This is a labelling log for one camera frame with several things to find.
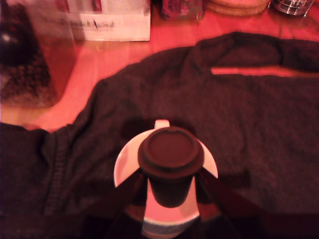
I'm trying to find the grey coffee capsule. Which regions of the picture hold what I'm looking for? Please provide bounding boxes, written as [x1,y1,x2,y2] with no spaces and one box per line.
[138,125,206,209]

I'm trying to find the white coffee cup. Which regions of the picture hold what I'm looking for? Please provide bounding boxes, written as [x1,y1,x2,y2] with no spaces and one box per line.
[113,119,219,239]

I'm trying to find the dark knitted cloth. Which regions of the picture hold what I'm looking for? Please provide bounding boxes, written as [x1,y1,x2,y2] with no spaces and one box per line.
[0,31,319,239]

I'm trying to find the brown pet kibble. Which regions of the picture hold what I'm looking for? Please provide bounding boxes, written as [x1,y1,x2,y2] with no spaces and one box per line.
[0,49,55,106]

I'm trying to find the clear container with white lid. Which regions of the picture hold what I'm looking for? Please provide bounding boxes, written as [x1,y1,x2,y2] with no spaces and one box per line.
[0,0,84,109]

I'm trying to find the white cardboard can tray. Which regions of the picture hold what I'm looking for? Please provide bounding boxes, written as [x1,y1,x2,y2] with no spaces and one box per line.
[61,4,152,42]

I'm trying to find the black round scoop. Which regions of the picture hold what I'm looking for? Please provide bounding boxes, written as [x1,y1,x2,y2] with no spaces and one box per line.
[0,9,32,66]

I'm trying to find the white labelled tin can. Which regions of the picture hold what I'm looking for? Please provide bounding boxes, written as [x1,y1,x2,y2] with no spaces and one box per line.
[66,0,102,13]
[101,0,151,14]

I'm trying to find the floral tissue box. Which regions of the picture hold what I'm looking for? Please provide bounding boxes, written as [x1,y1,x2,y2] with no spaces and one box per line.
[159,0,206,22]

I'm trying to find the round cork trivets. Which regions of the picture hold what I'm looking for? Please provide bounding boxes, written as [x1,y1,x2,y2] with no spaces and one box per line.
[206,0,271,17]

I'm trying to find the chrome wire utensil holder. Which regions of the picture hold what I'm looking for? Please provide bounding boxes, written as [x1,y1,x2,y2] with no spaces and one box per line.
[270,0,315,17]

